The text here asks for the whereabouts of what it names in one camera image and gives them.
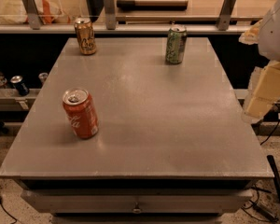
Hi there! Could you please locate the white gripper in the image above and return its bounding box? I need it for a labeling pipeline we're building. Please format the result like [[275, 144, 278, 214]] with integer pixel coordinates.
[[239, 0, 280, 124]]

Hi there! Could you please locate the red coke can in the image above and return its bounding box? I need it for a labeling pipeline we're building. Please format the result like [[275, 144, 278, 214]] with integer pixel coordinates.
[[63, 88, 99, 139]]

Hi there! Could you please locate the green soda can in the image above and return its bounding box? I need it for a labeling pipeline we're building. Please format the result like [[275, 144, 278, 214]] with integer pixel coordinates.
[[165, 24, 188, 64]]

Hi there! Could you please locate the gold soda can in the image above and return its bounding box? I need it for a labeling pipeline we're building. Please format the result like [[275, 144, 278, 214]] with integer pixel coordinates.
[[75, 18, 96, 55]]

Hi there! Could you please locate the silver can on shelf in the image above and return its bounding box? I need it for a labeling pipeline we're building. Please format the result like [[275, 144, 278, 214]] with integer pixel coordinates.
[[38, 72, 49, 84]]

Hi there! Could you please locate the dark blue soda can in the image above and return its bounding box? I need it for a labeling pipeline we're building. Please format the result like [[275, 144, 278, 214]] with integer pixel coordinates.
[[10, 76, 30, 96]]

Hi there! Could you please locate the black pole right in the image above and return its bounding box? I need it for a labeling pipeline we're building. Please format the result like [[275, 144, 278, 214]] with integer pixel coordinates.
[[266, 154, 280, 224]]

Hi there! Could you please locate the metal drawer knob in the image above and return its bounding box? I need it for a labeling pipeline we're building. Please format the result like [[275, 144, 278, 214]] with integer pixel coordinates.
[[132, 204, 142, 215]]

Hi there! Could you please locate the grey cabinet drawer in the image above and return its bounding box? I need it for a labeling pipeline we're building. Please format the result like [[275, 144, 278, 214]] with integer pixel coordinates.
[[21, 189, 252, 214]]

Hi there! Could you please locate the orange white chip bag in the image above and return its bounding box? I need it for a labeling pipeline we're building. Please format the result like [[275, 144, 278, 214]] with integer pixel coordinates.
[[0, 0, 71, 24]]

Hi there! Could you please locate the right metal bracket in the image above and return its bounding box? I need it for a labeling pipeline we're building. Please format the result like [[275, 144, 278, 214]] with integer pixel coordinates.
[[216, 0, 236, 31]]

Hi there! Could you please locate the metal bracket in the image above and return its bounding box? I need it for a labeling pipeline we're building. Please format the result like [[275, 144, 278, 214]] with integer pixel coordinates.
[[104, 0, 117, 30], [216, 0, 236, 31], [22, 0, 42, 30]]

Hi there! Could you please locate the black cable right floor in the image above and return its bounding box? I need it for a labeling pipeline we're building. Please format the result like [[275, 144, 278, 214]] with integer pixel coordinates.
[[241, 187, 279, 224]]

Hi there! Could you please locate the middle metal bracket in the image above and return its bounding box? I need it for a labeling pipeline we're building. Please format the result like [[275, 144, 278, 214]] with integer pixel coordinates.
[[104, 0, 117, 30]]

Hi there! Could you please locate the left metal bracket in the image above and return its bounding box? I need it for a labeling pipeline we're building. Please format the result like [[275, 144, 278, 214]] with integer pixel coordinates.
[[22, 0, 42, 30]]

